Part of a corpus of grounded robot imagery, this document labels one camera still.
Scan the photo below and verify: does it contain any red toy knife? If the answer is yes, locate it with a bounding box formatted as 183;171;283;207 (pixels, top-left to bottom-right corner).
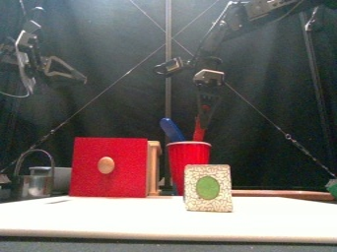
193;103;211;143

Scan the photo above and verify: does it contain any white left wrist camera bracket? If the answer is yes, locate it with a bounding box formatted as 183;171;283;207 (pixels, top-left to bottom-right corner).
13;30;39;95

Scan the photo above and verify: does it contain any thin diagonal brace wire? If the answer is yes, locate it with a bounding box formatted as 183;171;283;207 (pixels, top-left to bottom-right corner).
0;0;221;174
127;0;337;179

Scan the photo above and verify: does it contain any red wooden box with knob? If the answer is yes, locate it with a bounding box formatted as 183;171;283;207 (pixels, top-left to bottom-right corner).
67;136;164;199

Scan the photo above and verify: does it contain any green toy item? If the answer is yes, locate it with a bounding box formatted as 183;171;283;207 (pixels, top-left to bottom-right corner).
325;178;337;200

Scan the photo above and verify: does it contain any white sushi piece green centre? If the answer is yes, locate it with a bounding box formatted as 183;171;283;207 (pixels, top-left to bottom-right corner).
182;163;234;214

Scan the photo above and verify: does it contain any flat wooden plate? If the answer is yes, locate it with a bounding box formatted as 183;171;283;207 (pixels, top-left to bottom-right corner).
230;189;337;202

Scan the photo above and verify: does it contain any grey vertical frame pole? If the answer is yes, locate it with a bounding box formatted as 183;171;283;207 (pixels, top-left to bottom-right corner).
163;0;174;189

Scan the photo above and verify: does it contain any white cutting board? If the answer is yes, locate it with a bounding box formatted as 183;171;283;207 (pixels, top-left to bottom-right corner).
0;195;337;246

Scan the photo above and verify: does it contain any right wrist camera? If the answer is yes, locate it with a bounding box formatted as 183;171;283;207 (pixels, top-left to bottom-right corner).
152;56;187;77

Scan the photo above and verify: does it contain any red plastic cup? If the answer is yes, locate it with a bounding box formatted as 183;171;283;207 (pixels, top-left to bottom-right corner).
164;140;213;197

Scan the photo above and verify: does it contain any dark slanted frame strut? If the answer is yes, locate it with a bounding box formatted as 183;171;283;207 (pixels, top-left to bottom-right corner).
298;5;337;165

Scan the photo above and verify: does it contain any blue toy utensil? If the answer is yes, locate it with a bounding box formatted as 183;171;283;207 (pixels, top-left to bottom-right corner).
158;117;187;144

